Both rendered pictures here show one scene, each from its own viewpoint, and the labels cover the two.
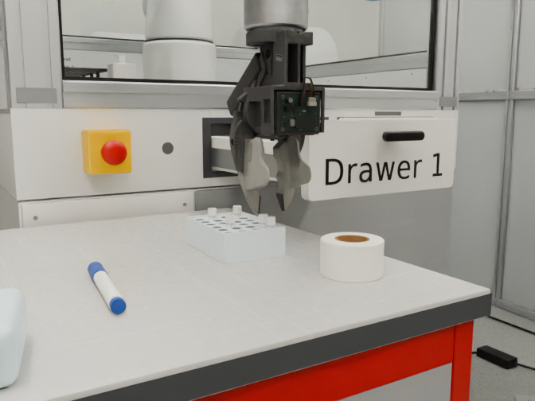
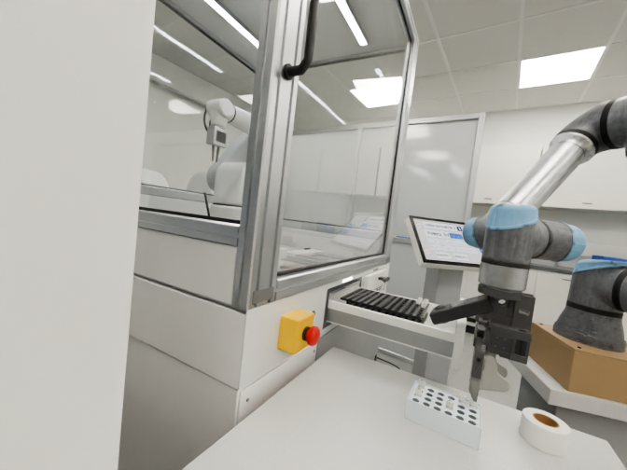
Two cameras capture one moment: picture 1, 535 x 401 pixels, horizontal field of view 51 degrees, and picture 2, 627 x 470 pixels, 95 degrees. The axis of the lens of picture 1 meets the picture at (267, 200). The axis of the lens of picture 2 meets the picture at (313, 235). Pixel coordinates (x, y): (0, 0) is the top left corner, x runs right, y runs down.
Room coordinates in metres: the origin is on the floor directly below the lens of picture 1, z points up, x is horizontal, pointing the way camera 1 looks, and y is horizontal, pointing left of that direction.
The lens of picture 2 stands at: (0.40, 0.56, 1.12)
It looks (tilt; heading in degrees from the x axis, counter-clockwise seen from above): 3 degrees down; 329
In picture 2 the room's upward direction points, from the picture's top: 7 degrees clockwise
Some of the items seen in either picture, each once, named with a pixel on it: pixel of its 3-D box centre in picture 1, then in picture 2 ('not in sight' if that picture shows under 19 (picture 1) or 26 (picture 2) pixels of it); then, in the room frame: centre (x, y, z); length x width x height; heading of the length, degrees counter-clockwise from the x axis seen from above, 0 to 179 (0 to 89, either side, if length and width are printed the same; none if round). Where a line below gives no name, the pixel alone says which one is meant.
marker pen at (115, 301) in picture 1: (105, 285); not in sight; (0.53, 0.16, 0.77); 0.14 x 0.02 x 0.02; 25
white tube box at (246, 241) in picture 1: (233, 235); (443, 410); (0.71, 0.04, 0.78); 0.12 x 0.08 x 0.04; 29
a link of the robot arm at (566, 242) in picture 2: not in sight; (538, 240); (0.66, -0.11, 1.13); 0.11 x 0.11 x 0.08; 76
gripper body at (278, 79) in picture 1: (279, 86); (500, 321); (0.66, -0.01, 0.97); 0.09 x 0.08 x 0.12; 29
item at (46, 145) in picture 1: (192, 137); (241, 269); (1.54, 0.21, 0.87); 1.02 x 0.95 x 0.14; 121
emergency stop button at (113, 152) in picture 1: (113, 152); (311, 335); (0.89, 0.25, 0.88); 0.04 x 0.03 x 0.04; 121
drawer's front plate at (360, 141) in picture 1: (384, 156); (460, 328); (0.83, -0.17, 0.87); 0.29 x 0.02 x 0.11; 121
